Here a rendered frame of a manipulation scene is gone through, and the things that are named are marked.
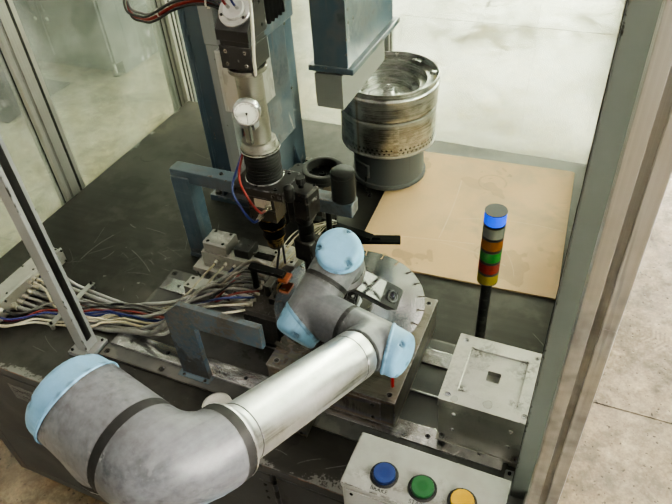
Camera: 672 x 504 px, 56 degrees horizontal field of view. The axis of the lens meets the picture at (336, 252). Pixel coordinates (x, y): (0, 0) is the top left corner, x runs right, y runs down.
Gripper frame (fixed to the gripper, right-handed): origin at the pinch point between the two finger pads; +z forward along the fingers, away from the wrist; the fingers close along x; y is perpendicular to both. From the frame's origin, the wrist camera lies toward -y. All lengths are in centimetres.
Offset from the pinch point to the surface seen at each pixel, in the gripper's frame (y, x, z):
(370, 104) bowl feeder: 18, -60, 29
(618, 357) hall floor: -88, -33, 118
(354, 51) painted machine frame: 19, -52, -8
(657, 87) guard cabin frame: -27, -10, -81
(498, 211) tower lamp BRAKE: -21.4, -23.4, -10.7
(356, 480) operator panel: -11.3, 33.5, -11.6
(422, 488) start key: -22.4, 30.7, -13.5
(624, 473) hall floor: -90, 9, 93
